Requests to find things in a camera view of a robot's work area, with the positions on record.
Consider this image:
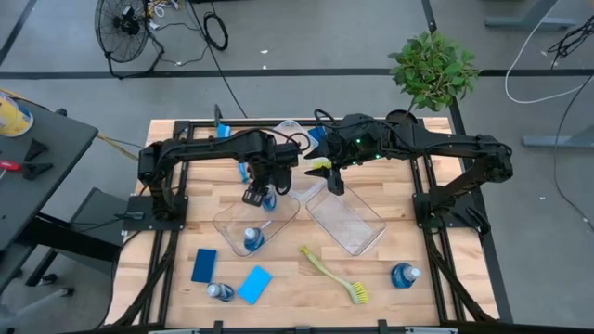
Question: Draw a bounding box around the green leafy plant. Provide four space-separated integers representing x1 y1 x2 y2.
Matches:
388 30 482 113

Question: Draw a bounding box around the clear acrylic bin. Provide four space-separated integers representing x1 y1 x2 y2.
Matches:
212 178 302 259
304 178 387 258

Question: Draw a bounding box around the black cable bundle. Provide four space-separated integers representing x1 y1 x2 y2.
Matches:
547 16 594 60

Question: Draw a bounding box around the clear plastic storage tub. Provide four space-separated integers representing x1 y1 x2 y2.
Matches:
252 119 340 201

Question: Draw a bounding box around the blue kitchen sponge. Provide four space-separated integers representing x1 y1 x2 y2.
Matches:
190 248 218 284
307 125 329 146
237 264 274 306

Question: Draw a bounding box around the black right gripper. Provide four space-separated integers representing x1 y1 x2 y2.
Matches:
304 115 372 196

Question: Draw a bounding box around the grey desk foot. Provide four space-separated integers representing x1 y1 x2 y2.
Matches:
523 122 594 149
484 0 577 30

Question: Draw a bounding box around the yellow white wipes canister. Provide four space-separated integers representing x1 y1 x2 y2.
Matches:
0 91 35 138

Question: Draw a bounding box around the black triangular plastic part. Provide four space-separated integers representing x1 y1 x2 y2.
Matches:
20 161 54 182
23 137 50 162

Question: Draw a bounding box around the black aluminium frame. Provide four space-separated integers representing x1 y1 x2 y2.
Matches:
109 118 514 334

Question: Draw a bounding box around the black desk leg frame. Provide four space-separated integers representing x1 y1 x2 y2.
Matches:
16 187 127 289

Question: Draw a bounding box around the green yellow dish brush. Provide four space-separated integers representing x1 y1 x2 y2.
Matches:
300 244 369 306

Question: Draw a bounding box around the black looped floor cable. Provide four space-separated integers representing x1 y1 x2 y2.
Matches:
187 0 250 120

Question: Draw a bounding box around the black plant pot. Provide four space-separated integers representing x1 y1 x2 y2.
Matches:
385 109 419 125

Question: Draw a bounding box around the long white floor cable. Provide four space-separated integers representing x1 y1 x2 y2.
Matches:
504 0 587 106

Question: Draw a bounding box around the black floor fan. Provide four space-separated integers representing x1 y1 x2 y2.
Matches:
94 0 166 80

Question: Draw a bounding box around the dark grey desk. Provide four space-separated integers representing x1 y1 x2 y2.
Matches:
0 88 99 254

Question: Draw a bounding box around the white cable bundle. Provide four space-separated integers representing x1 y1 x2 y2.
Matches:
147 0 187 19

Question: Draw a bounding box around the long black floor cable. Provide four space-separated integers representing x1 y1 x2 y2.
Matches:
552 73 594 231

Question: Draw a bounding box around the grey office chair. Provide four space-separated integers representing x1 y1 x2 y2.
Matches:
0 272 76 334

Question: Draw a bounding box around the yellow cable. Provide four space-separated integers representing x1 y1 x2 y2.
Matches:
0 87 143 162

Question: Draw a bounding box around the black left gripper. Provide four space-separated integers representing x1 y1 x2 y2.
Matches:
241 143 301 208

